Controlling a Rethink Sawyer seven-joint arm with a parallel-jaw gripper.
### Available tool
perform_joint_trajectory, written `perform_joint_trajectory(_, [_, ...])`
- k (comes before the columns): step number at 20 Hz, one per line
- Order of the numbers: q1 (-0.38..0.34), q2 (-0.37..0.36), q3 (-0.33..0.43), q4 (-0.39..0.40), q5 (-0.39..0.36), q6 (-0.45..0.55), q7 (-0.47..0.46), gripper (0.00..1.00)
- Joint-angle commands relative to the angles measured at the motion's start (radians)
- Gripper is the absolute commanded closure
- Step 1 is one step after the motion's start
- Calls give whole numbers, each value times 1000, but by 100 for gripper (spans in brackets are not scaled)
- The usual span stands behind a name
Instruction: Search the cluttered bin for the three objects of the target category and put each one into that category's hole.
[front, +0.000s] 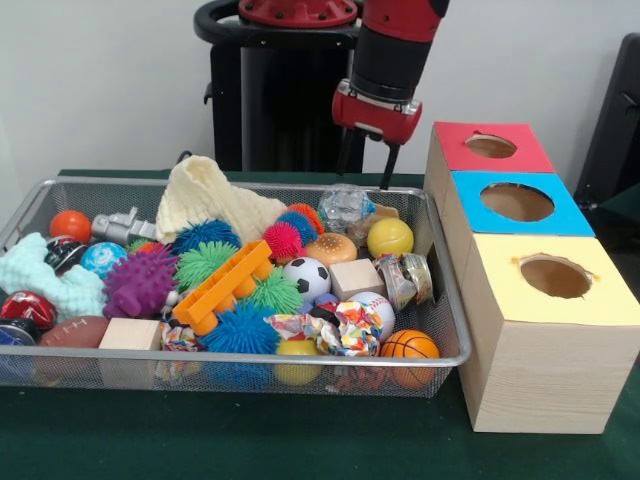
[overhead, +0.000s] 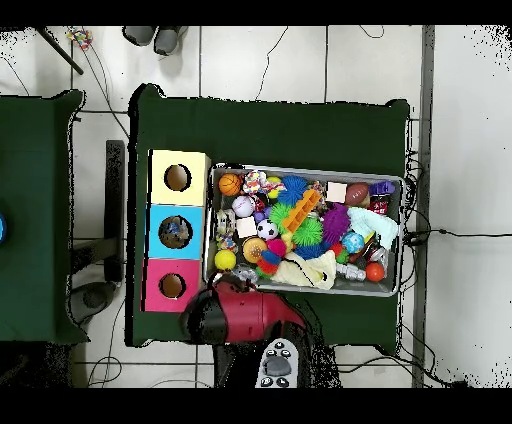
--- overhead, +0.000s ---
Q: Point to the orange toy brick round studs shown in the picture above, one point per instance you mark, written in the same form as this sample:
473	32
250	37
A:
301	212

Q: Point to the crushed clear plastic bottle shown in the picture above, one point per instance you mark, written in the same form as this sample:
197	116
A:
245	274

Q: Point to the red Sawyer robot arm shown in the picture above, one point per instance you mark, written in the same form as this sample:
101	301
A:
248	316

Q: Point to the wooden box three holes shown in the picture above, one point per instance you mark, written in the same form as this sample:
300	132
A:
196	196

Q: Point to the clear shallow mesh bin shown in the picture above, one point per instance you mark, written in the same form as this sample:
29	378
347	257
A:
304	169

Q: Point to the small black white soccer ball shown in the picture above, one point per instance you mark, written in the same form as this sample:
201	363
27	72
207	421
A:
267	230

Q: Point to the small orange basketball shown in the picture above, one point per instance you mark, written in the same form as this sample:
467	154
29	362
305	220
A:
230	185

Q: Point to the blue spiky ball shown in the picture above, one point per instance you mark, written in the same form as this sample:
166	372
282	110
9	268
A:
293	189

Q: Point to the green spiky ball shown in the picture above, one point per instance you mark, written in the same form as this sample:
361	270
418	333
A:
307	232

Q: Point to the yellow green ball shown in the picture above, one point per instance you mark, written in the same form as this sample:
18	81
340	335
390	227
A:
225	259

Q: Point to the purple spiky ball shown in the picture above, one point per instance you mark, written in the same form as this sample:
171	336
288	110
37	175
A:
336	222

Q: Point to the cream knitted cloth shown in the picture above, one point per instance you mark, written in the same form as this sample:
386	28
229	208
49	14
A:
312	270

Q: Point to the brown toy football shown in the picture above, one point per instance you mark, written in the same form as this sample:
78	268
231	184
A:
358	194

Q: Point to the light blue cloth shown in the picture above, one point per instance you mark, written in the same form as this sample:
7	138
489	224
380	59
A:
374	226

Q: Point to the black upright bar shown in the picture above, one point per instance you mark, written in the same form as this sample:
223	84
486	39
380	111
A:
115	208

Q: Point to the grey round base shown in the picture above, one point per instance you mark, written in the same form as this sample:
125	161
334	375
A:
94	298

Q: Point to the dark green side table cloth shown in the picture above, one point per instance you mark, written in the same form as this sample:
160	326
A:
36	240

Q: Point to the small colourful item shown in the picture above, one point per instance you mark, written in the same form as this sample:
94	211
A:
79	37

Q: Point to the blue round object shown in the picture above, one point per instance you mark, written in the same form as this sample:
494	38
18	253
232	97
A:
2	226

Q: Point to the black stick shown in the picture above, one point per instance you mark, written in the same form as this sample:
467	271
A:
56	48

